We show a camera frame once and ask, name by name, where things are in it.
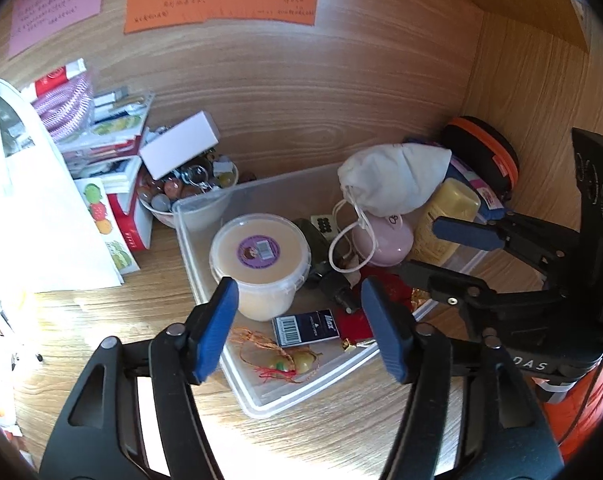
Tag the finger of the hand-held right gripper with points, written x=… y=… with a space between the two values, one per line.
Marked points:
x=466 y=232
x=431 y=277

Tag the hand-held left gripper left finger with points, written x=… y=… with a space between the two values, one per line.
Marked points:
x=216 y=325

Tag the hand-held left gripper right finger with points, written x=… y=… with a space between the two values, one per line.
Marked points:
x=386 y=330

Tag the pale yellow plastic bottle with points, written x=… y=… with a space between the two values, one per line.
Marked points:
x=451 y=205

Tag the red cloth pouch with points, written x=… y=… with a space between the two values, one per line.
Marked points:
x=354 y=327

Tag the white lidded plastic tub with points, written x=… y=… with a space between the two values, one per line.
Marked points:
x=241 y=280

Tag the pink round container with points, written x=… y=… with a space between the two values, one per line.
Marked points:
x=386 y=245

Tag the small black bottle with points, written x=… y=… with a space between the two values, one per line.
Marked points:
x=339 y=290

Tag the clear plastic storage box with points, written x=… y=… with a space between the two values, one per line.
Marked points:
x=331 y=366

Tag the dark blue card box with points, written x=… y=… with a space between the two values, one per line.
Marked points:
x=311 y=327

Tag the black case with white patch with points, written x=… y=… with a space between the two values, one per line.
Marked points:
x=314 y=242

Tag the person's right forearm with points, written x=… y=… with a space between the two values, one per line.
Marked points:
x=571 y=420

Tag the wooden desktop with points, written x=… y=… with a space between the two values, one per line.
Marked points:
x=156 y=280

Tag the blue pencil pouch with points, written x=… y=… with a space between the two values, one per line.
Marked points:
x=487 y=195

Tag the black orange round case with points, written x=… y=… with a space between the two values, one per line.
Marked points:
x=481 y=145

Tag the white bowl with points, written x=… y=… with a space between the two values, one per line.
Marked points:
x=164 y=217

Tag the red white carton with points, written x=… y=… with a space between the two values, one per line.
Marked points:
x=131 y=222

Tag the pile of polished stones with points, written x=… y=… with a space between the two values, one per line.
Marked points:
x=174 y=190

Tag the fruit sticker sheet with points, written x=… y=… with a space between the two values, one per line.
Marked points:
x=98 y=215

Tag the small white cardboard box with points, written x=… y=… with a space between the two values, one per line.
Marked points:
x=179 y=145

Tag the white paper bag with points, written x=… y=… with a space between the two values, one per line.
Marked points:
x=41 y=220

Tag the stack of sticker packs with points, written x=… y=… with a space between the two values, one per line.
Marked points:
x=111 y=120

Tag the red white packet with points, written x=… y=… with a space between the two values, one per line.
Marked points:
x=51 y=77

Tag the orange paper note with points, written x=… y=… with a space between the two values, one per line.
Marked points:
x=221 y=5

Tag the pink paper note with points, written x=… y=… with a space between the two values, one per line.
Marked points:
x=56 y=5

